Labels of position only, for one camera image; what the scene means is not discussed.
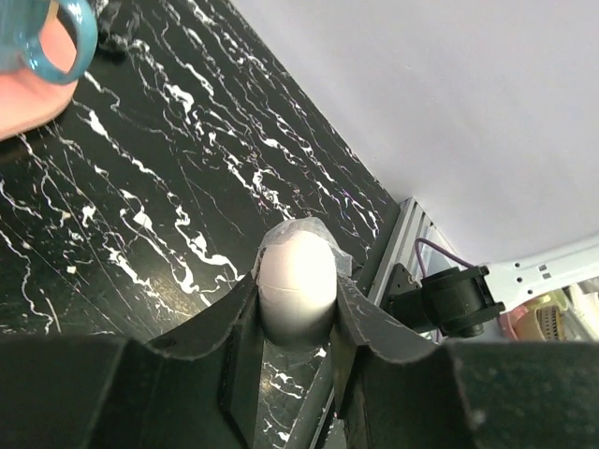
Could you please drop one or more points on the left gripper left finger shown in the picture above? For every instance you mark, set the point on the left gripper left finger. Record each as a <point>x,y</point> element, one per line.
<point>196,386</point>

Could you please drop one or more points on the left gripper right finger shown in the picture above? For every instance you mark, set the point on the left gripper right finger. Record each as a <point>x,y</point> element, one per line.
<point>395,389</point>

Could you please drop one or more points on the white earbuds charging case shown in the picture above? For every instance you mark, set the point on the white earbuds charging case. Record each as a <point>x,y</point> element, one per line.
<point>297,267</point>

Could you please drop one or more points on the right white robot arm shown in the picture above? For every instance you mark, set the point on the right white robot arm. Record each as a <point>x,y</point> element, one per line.
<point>458,302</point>

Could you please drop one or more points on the black marble mat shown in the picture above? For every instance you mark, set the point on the black marble mat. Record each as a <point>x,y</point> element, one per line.
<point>145,201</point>

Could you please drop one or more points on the pink three-tier shelf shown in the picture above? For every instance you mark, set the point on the pink three-tier shelf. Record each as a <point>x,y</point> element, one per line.
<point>27,102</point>

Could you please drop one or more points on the small black object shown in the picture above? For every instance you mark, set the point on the small black object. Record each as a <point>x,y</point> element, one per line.
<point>117,27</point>

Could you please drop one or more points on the light blue mug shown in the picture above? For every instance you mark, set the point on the light blue mug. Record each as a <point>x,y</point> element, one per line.
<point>21,26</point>

